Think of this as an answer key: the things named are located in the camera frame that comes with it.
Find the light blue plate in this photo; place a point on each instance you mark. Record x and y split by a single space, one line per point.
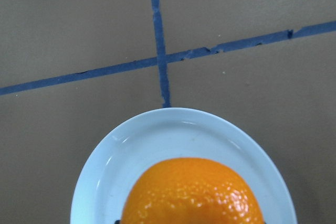
146 139

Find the orange fruit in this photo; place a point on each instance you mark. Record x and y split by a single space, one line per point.
191 190

